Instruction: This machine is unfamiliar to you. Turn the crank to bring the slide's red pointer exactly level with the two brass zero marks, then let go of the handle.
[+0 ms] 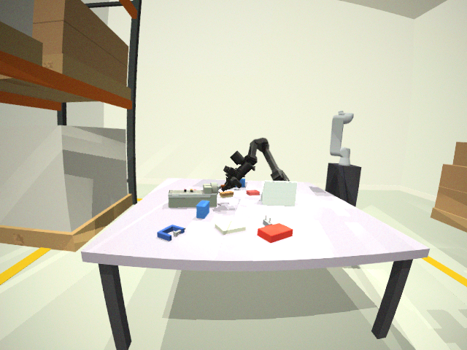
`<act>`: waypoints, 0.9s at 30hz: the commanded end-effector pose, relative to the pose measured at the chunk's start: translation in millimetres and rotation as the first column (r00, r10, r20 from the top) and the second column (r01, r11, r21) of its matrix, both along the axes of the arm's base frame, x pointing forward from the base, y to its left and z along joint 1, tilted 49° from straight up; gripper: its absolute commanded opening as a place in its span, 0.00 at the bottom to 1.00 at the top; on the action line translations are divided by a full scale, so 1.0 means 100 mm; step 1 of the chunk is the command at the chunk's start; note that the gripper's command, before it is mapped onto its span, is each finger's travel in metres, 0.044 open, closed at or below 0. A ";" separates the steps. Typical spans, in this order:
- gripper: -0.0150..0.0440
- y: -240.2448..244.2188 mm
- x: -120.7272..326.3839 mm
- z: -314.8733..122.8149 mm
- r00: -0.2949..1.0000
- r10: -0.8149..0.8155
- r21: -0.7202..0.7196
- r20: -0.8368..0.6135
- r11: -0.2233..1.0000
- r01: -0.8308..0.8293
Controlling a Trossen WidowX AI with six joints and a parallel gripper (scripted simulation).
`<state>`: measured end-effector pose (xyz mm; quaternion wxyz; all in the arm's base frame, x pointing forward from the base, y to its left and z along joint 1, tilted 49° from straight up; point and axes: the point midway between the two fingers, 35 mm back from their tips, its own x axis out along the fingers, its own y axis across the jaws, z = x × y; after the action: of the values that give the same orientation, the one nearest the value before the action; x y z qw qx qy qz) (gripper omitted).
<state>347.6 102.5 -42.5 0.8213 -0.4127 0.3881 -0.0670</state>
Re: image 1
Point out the red rectangular block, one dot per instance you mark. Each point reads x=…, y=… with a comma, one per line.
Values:
x=252, y=192
x=275, y=232

